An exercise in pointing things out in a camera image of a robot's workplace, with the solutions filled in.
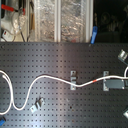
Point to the grey gripper block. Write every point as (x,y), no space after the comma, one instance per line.
(117,84)

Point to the metal clip upper right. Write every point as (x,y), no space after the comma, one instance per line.
(123,55)

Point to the metal clip lower right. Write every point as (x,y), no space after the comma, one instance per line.
(125,113)

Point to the black perforated pegboard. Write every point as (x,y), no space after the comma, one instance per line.
(43,70)

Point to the clear plastic storage bin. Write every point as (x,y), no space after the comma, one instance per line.
(63,20)

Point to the blue object bottom left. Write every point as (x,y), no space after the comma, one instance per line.
(2,120)

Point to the red tool on shelf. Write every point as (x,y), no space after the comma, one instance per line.
(11,9)

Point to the metal cable clip right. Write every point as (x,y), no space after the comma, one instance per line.
(105,88)

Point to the metal cable clip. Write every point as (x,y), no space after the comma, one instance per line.
(105,88)
(73,79)
(37,105)

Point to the metal cable clip centre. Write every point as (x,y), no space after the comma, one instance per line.
(73,79)

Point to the blue clamp handle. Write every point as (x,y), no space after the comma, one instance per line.
(94,34)

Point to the metal cable clip lower left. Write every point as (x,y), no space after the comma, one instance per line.
(37,105)

